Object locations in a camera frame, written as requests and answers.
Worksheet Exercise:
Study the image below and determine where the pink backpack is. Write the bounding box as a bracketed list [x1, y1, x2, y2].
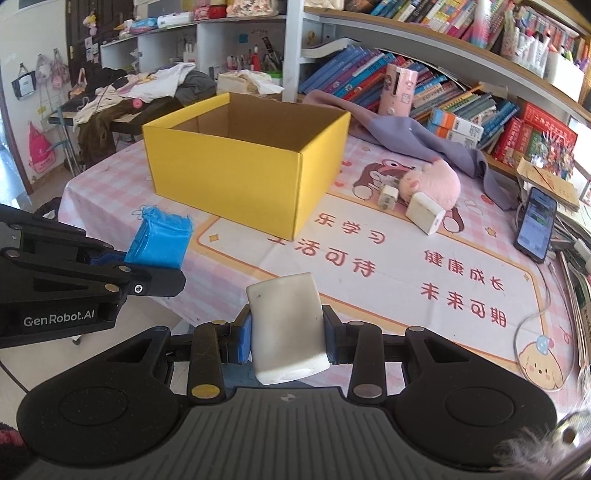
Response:
[28, 122, 58, 174]

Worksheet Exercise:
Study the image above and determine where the clear marker holder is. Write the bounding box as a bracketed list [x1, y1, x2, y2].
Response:
[501, 9, 552, 77]

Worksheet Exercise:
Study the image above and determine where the black smartphone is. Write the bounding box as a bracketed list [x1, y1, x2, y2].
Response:
[514, 186, 558, 264]

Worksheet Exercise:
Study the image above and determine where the row of upright books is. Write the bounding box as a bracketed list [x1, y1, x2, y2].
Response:
[344, 0, 509, 47]

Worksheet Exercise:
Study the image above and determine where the white rectangular block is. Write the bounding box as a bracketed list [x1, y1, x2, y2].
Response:
[246, 272, 331, 386]

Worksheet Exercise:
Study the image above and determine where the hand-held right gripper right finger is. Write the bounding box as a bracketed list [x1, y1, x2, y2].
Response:
[322, 305, 491, 401]

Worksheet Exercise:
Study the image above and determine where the blue plastic bag roll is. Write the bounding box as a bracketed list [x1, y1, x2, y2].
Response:
[124, 205, 194, 271]

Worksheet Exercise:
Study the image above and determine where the white charger block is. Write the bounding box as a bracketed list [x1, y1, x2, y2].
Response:
[405, 191, 446, 236]

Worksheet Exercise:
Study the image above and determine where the pink hanging bag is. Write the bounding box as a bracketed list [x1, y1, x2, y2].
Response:
[48, 51, 70, 90]

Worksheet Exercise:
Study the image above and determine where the yellow cardboard box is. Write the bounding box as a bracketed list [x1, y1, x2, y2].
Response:
[141, 91, 352, 237]

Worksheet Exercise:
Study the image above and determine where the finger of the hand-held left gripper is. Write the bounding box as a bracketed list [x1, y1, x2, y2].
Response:
[0, 251, 186, 305]
[0, 203, 126, 266]

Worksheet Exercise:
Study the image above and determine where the pink plush toy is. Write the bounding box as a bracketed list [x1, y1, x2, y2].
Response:
[398, 157, 462, 208]

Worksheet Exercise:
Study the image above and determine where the orange blue white carton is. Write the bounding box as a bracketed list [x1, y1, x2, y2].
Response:
[431, 107, 485, 139]
[426, 121, 478, 149]

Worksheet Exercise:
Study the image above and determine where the pile of clothes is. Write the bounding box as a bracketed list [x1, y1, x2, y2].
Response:
[69, 62, 218, 167]

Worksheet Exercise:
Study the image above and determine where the white pen box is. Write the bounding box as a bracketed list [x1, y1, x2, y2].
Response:
[542, 48, 587, 102]

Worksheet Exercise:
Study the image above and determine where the pink cylindrical device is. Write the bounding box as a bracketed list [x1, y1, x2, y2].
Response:
[379, 63, 419, 116]

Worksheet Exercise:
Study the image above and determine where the white cubby shelf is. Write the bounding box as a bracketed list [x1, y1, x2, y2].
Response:
[99, 14, 289, 79]

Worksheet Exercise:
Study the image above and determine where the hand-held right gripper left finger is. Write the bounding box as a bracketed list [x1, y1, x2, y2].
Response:
[92, 305, 254, 403]

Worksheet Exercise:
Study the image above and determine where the dark wooden door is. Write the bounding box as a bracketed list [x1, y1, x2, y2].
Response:
[65, 0, 136, 70]

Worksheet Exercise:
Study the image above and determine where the white charging cable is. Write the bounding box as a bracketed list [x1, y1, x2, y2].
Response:
[513, 262, 578, 391]

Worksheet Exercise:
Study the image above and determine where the row of leaning books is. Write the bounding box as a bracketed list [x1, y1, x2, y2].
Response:
[298, 44, 522, 148]

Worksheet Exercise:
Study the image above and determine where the colourful acrylic ornament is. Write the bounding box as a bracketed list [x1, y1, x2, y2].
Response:
[531, 131, 578, 178]

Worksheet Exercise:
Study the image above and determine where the hanging tote bag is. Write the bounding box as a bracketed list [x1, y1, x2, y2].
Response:
[11, 65, 38, 100]

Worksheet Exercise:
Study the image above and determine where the thin red book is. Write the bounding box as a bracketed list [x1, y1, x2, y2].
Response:
[508, 127, 541, 167]

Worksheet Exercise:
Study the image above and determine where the grey fluffy fabric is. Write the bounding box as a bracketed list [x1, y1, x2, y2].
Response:
[492, 427, 578, 480]

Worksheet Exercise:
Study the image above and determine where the white bookshelf frame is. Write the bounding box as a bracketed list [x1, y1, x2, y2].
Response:
[281, 0, 591, 153]

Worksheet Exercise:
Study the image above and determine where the thick red dictionary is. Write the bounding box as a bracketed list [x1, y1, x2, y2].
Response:
[492, 117, 525, 160]

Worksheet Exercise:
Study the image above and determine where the red flat box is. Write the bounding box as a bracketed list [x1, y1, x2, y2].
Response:
[517, 102, 578, 144]

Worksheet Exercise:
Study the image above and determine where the purple cloth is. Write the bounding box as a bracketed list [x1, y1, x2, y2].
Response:
[302, 89, 520, 210]

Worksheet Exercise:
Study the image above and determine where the beige cloth bag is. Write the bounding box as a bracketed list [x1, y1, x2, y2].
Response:
[216, 69, 284, 97]

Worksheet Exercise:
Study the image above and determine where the brown paper envelope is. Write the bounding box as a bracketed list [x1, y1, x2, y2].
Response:
[515, 158, 581, 210]

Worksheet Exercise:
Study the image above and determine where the pink checked tablecloth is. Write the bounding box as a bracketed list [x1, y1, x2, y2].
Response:
[58, 131, 585, 393]

